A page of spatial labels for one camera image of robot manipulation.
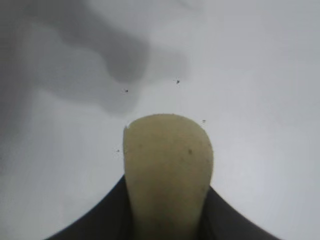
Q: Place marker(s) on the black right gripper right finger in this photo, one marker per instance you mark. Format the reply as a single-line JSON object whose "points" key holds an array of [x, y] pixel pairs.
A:
{"points": [[225, 220]]}

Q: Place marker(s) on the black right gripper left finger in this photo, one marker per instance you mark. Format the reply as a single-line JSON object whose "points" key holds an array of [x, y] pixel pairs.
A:
{"points": [[107, 220]]}

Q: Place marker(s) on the pale yellow egg yolk pastry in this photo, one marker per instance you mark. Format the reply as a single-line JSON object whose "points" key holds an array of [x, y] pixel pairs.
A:
{"points": [[167, 170]]}

